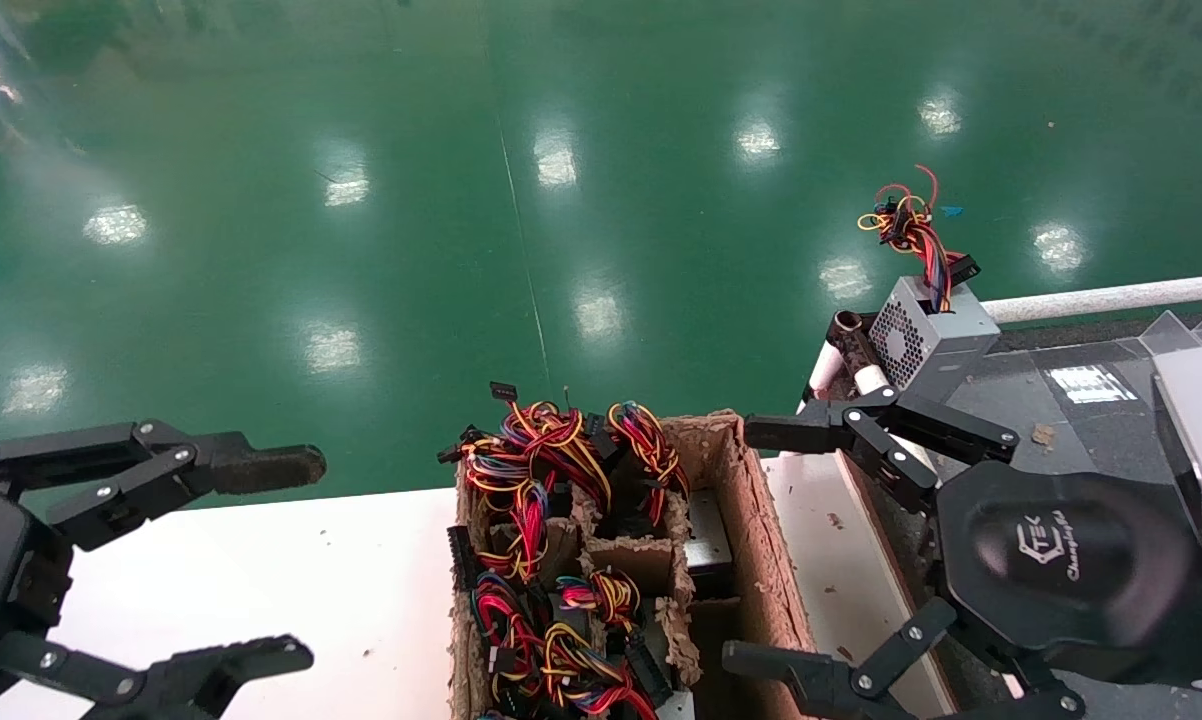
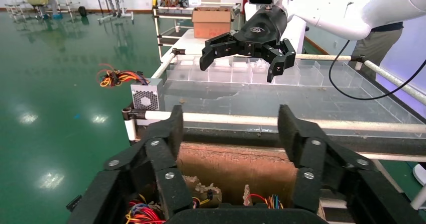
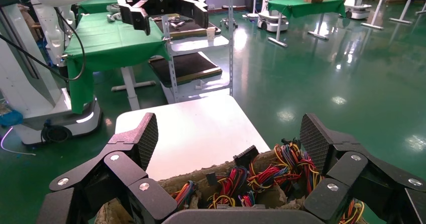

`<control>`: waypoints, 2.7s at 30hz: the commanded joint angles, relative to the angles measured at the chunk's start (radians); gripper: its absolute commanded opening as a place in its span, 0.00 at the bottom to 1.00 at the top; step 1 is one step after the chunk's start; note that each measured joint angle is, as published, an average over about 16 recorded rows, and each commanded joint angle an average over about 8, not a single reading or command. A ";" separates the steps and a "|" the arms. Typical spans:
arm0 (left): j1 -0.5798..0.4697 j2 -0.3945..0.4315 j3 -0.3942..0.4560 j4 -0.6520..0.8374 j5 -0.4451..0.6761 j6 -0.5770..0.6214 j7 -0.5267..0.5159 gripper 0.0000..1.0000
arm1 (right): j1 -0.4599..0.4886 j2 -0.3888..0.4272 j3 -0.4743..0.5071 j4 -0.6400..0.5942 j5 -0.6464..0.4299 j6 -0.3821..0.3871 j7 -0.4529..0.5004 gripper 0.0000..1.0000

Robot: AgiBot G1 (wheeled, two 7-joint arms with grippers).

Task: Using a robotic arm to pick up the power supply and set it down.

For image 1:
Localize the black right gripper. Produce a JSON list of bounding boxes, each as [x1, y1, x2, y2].
[[936, 462, 1202, 693]]

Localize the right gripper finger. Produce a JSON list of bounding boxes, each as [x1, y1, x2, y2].
[[723, 597, 1084, 720], [744, 385, 1020, 516]]

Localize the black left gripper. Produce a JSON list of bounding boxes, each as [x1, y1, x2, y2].
[[0, 420, 327, 720]]

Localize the grey power supply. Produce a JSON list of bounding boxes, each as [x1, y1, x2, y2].
[[546, 568, 697, 720], [606, 400, 740, 603], [856, 163, 1003, 393]]

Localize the short white pipe leg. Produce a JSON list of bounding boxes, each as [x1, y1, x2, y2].
[[799, 343, 848, 413]]

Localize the brown cardboard divider box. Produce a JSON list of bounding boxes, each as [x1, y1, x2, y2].
[[449, 408, 819, 720]]

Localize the black conveyor belt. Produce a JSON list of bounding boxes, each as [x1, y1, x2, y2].
[[839, 320, 1202, 720]]

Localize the white label sticker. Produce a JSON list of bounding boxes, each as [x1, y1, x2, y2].
[[1046, 365, 1114, 404]]

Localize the pile of coloured wire harnesses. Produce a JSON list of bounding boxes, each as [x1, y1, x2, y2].
[[469, 572, 562, 720]]

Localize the wire bundles in box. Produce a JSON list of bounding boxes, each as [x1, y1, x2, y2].
[[437, 380, 617, 591]]

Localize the white horizontal pipe rail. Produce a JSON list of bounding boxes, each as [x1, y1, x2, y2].
[[981, 272, 1202, 325]]

